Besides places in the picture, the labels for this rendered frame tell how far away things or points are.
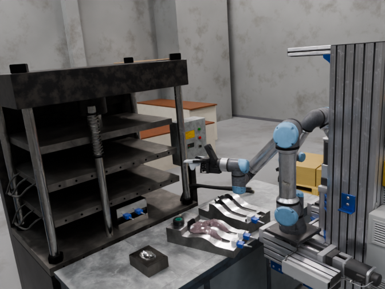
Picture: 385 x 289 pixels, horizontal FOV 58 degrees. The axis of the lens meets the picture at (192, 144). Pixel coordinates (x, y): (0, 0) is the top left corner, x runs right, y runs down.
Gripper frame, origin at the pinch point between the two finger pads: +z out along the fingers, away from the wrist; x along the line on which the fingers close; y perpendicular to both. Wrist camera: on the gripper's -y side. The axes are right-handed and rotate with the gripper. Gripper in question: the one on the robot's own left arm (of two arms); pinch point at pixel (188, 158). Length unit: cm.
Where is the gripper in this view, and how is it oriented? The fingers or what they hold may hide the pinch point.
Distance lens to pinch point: 200.3
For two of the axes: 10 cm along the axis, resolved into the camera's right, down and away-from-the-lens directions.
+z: -8.9, -0.4, 4.4
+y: 0.2, 9.9, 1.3
